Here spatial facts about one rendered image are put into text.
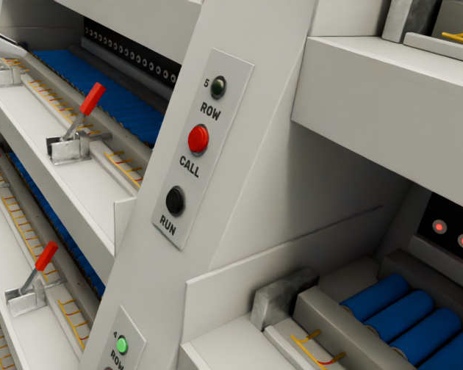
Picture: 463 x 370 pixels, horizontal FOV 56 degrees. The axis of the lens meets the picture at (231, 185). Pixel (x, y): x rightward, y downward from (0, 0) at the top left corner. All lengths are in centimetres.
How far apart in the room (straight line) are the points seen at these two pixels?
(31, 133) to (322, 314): 40
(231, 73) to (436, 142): 12
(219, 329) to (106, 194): 19
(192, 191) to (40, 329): 33
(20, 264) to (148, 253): 36
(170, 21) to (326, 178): 16
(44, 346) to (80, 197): 19
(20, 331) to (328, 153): 41
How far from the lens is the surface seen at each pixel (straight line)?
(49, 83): 69
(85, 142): 49
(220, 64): 27
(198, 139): 27
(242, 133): 25
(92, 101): 48
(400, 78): 20
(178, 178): 29
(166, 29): 35
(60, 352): 54
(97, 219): 40
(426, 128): 20
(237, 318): 31
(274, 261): 30
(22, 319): 58
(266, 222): 27
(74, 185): 45
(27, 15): 90
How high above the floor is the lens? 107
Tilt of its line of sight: 16 degrees down
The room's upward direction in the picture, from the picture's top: 22 degrees clockwise
